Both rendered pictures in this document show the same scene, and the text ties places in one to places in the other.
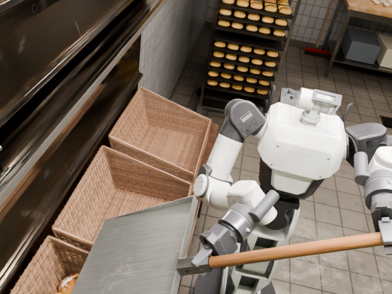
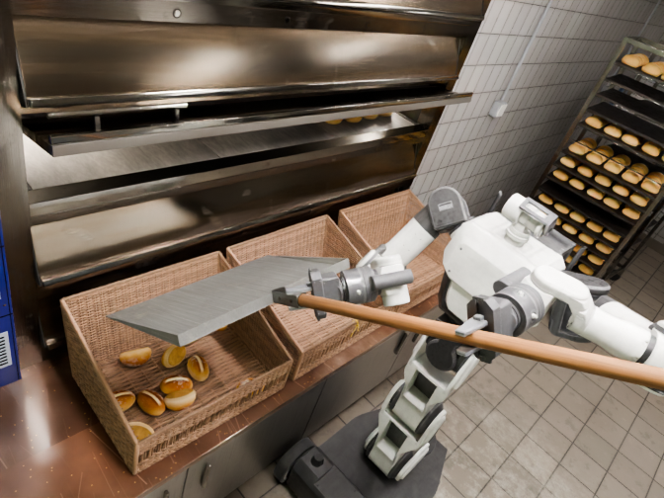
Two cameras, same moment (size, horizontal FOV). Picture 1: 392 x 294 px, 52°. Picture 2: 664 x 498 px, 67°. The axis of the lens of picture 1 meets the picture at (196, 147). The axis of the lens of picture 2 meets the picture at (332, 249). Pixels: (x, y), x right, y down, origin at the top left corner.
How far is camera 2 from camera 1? 0.56 m
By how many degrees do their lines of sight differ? 24
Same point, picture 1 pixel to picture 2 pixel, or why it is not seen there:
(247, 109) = (450, 198)
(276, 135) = (464, 235)
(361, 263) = not seen: outside the picture
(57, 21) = (313, 50)
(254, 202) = (383, 272)
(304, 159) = (485, 278)
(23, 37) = (268, 42)
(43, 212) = (223, 224)
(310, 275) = not seen: outside the picture
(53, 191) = (245, 213)
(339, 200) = (613, 463)
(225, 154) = (406, 239)
